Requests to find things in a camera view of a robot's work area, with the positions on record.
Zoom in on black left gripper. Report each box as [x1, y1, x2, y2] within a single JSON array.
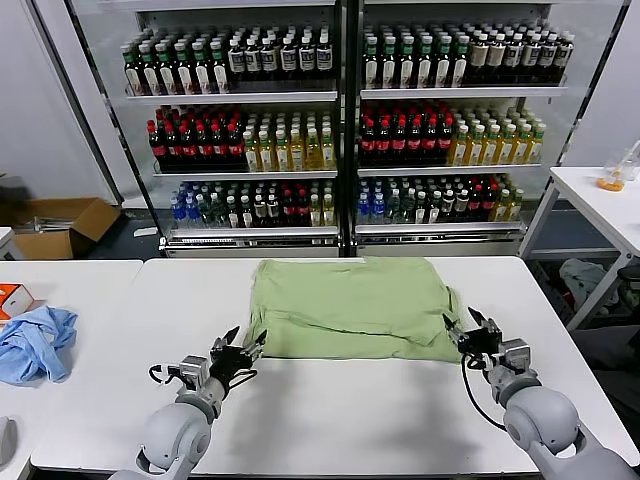
[[208, 326, 269, 390]]

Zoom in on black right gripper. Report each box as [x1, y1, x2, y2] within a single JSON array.
[[441, 307, 504, 370]]

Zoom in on light green t-shirt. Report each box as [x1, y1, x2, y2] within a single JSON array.
[[248, 256, 474, 362]]

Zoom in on grey clothes pile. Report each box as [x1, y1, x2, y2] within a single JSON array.
[[558, 258, 621, 316]]

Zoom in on white beverage cooler cabinet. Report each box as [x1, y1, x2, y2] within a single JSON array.
[[349, 0, 571, 259], [97, 0, 351, 260]]

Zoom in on black perforated panel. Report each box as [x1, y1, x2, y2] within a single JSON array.
[[529, 260, 576, 329]]

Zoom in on white cooler shelf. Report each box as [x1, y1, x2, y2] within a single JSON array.
[[359, 87, 570, 102], [363, 0, 561, 7], [167, 227, 341, 240], [125, 91, 340, 106], [152, 169, 339, 181], [357, 163, 544, 179], [354, 223, 526, 236], [97, 0, 337, 8]]

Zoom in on white side table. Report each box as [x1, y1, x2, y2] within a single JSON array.
[[517, 166, 640, 334]]

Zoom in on glass beaker orange contents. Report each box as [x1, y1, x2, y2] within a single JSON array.
[[594, 158, 629, 193]]

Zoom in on crumpled light blue shirt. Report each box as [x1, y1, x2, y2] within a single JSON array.
[[0, 305, 80, 386]]

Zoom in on open cardboard box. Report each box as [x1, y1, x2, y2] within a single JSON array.
[[10, 198, 124, 261]]

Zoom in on orange and white box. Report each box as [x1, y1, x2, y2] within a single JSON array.
[[0, 283, 36, 320]]

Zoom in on tall clear glass container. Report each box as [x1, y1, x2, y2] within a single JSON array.
[[619, 141, 640, 184]]

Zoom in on white cabinet corner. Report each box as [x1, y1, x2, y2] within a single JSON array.
[[0, 227, 25, 262]]

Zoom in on grey rounded device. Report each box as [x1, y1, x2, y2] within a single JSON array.
[[0, 416, 19, 466]]

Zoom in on green-capped dark tea bottle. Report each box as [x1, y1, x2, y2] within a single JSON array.
[[210, 42, 230, 95], [434, 39, 453, 90], [193, 43, 212, 96], [362, 40, 381, 91], [141, 44, 160, 97], [158, 44, 177, 96], [124, 45, 143, 97], [380, 40, 399, 91], [416, 39, 435, 90], [452, 38, 470, 90], [175, 43, 195, 96], [398, 40, 417, 91]]

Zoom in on dark blurry object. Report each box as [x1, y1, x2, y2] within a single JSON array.
[[0, 174, 32, 214]]

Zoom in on dark bottle blue-white label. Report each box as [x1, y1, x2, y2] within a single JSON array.
[[279, 37, 298, 82], [228, 39, 246, 84], [260, 38, 279, 83], [538, 34, 557, 84], [244, 38, 262, 83], [504, 35, 522, 84], [521, 34, 539, 84], [297, 36, 316, 82], [555, 33, 574, 84], [315, 35, 333, 81]]

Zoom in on glass cooler door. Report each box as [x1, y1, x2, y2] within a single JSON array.
[[29, 0, 166, 251], [519, 0, 632, 246]]

